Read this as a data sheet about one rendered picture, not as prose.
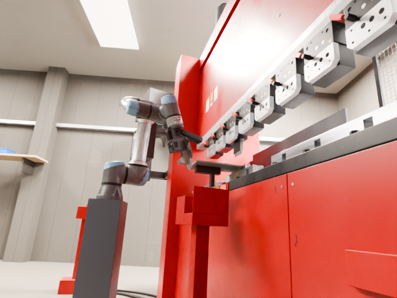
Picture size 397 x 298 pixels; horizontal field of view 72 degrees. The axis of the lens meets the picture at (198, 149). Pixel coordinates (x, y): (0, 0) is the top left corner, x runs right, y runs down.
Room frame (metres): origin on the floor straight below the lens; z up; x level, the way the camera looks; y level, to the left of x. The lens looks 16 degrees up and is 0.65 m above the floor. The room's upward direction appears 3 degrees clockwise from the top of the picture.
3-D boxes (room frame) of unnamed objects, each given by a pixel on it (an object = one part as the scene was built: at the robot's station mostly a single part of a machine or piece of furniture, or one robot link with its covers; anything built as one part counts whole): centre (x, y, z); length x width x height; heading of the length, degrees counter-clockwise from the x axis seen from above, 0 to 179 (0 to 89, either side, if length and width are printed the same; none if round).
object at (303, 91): (1.02, -0.39, 1.26); 0.15 x 0.09 x 0.17; 15
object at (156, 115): (1.27, 0.20, 1.19); 0.11 x 0.11 x 0.08; 27
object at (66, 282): (2.91, 1.13, 0.42); 0.25 x 0.20 x 0.83; 105
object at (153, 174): (2.76, 0.36, 1.18); 0.40 x 0.24 x 0.07; 15
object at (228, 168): (1.54, -0.10, 1.00); 0.26 x 0.18 x 0.01; 105
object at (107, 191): (1.60, 0.50, 0.82); 0.15 x 0.15 x 0.10
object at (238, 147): (1.57, -0.24, 1.13); 0.10 x 0.02 x 0.10; 15
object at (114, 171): (1.60, 0.49, 0.94); 0.13 x 0.12 x 0.14; 117
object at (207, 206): (1.20, -0.03, 0.75); 0.20 x 0.16 x 0.18; 23
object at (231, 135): (1.60, -0.23, 1.26); 0.15 x 0.09 x 0.17; 15
